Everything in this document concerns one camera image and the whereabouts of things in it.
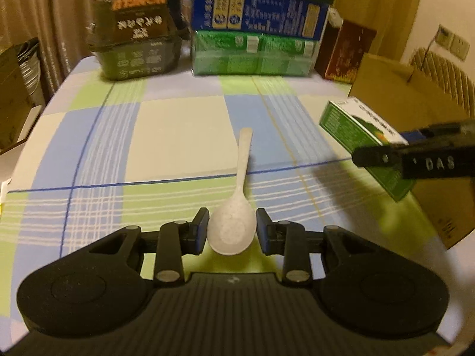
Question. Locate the beige wall socket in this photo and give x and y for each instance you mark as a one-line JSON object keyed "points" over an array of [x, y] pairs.
{"points": [[451, 40]]}

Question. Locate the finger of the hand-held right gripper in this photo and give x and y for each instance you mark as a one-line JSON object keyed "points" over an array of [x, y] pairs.
{"points": [[376, 155], [441, 129]]}

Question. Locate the blue printed carton box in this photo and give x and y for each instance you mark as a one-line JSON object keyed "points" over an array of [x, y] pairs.
{"points": [[259, 13]]}

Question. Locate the wooden door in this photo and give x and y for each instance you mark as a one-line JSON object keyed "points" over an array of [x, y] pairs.
{"points": [[374, 3]]}

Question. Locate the black container green label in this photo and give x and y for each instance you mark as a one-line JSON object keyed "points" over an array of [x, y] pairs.
{"points": [[137, 59]]}

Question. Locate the brown cardboard box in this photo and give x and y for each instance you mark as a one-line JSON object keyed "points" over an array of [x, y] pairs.
{"points": [[438, 104]]}

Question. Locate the green shrink-wrapped carton pack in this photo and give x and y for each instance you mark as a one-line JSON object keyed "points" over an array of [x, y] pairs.
{"points": [[256, 53]]}

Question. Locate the checked cloth desktop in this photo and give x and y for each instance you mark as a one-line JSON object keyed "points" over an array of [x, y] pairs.
{"points": [[167, 137]]}

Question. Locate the beige curtain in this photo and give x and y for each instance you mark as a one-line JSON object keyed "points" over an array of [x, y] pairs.
{"points": [[55, 11]]}

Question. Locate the stack of metal bowls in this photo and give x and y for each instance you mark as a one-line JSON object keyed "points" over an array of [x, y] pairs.
{"points": [[29, 70]]}

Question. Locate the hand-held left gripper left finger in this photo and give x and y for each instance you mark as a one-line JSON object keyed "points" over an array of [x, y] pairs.
{"points": [[201, 230]]}

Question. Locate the white plastic spoon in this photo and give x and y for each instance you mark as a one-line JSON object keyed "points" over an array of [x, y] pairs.
{"points": [[232, 226]]}

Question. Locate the dark red gift box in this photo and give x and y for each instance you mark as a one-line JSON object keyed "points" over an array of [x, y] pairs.
{"points": [[345, 52]]}

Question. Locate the small green box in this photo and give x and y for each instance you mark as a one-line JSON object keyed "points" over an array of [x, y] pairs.
{"points": [[349, 126]]}

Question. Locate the large brown storage box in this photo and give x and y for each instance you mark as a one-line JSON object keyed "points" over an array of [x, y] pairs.
{"points": [[15, 96]]}

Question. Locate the black container brown label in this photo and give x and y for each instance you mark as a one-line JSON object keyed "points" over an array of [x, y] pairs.
{"points": [[137, 20]]}

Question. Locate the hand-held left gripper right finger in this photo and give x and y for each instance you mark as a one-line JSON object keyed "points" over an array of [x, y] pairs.
{"points": [[262, 230]]}

